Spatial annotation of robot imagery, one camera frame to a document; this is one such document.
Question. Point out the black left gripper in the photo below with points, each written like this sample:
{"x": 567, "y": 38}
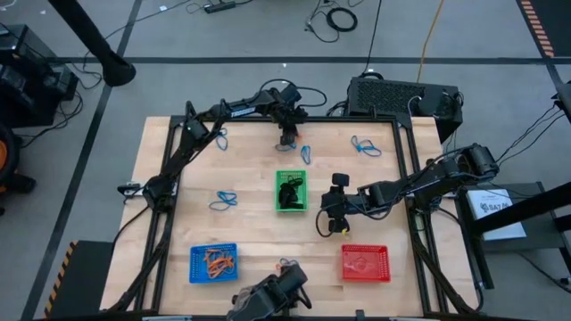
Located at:
{"x": 289, "y": 125}

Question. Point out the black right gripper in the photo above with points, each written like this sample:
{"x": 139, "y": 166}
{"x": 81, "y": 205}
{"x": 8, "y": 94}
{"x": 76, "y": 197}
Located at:
{"x": 339, "y": 203}

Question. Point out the band pile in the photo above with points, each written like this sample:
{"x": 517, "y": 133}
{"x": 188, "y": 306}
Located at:
{"x": 209, "y": 256}

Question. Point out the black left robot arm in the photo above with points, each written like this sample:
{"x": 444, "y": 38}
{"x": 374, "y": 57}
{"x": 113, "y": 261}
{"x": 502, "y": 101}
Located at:
{"x": 178, "y": 153}

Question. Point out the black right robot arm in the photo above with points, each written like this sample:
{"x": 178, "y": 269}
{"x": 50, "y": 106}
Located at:
{"x": 428, "y": 183}

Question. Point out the green plastic basket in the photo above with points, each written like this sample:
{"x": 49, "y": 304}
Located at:
{"x": 304, "y": 194}

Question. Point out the red plastic basket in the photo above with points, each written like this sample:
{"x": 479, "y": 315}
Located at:
{"x": 379, "y": 254}

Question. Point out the black computer tower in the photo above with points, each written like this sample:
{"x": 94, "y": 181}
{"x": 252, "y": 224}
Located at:
{"x": 383, "y": 96}

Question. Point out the black bulky device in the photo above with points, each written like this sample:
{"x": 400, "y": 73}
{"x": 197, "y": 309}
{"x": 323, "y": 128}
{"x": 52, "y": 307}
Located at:
{"x": 267, "y": 294}

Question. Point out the black power strip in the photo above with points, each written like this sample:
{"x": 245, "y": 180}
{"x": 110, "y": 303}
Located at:
{"x": 219, "y": 6}

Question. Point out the blue plastic basket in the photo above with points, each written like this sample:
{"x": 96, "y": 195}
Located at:
{"x": 196, "y": 272}

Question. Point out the white printed paper sheet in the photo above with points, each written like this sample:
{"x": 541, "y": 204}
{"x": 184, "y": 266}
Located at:
{"x": 504, "y": 223}

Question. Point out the black pole with round base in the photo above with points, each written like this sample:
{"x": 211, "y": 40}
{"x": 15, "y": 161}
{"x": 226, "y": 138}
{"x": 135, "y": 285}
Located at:
{"x": 116, "y": 71}

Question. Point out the black side stand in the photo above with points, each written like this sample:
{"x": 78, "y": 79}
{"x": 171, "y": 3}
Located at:
{"x": 544, "y": 232}

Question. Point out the black ramp hazard stripes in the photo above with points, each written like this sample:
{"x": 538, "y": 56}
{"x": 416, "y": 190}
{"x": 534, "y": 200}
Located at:
{"x": 89, "y": 281}

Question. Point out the black device on stand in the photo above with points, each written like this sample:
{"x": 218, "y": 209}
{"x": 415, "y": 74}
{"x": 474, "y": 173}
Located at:
{"x": 565, "y": 100}

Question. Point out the black equipment cart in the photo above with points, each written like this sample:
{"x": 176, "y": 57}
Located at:
{"x": 27, "y": 89}

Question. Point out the orange black machine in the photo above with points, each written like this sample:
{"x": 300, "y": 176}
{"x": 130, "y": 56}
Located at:
{"x": 9, "y": 178}

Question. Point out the black mat hazard stripes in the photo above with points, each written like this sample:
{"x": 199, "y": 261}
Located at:
{"x": 557, "y": 22}

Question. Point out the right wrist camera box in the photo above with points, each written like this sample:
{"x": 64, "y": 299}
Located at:
{"x": 337, "y": 225}

